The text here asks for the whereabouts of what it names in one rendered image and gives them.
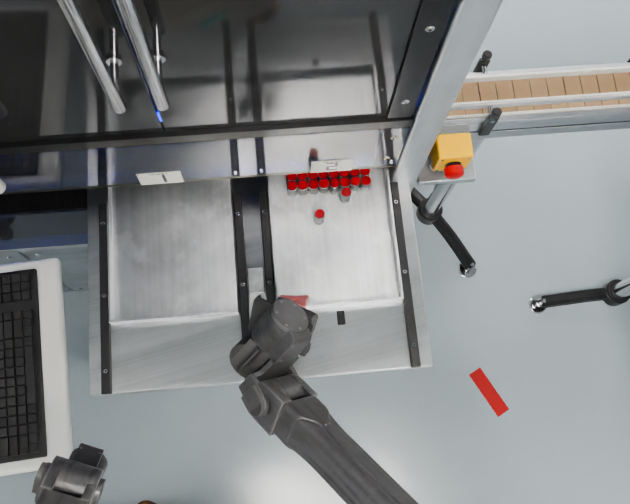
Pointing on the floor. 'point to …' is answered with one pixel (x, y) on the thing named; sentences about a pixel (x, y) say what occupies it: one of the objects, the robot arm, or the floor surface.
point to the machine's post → (444, 83)
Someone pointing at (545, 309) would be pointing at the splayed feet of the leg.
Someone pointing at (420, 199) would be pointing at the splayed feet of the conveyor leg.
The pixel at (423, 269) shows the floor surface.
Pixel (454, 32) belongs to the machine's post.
